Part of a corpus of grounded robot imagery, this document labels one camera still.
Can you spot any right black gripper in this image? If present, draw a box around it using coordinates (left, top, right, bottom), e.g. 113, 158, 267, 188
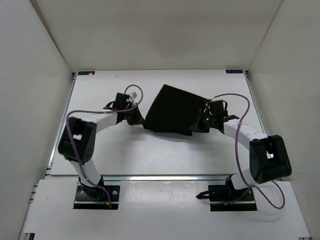
188, 110, 216, 134

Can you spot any black skirt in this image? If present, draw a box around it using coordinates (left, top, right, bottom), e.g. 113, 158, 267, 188
143, 84, 206, 136

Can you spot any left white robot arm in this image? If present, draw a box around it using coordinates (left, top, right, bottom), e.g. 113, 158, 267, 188
58, 92, 145, 199

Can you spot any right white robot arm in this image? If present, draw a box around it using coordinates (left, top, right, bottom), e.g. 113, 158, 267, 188
189, 100, 292, 200

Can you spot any right blue corner label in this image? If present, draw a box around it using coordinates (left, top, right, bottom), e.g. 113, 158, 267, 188
225, 69, 243, 74

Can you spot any blue corner label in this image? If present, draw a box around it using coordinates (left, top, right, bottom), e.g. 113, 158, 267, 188
77, 71, 95, 76
225, 69, 243, 74

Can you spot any left blue corner label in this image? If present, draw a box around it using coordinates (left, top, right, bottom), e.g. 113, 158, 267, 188
77, 71, 95, 76

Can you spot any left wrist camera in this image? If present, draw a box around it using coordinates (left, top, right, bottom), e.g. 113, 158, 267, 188
127, 92, 138, 103

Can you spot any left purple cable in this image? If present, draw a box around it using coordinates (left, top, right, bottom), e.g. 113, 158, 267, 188
66, 84, 144, 208

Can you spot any purple cable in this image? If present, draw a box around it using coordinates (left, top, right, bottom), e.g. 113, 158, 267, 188
209, 93, 287, 210
66, 84, 144, 208

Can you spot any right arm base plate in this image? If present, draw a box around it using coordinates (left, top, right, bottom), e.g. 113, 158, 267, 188
196, 176, 258, 212

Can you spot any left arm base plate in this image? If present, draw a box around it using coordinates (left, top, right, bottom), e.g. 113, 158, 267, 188
73, 181, 121, 210

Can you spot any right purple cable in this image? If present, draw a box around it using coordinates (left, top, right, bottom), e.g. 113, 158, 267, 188
209, 93, 287, 210

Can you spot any aluminium front rail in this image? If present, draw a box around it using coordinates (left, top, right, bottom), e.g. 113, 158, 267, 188
47, 174, 253, 182

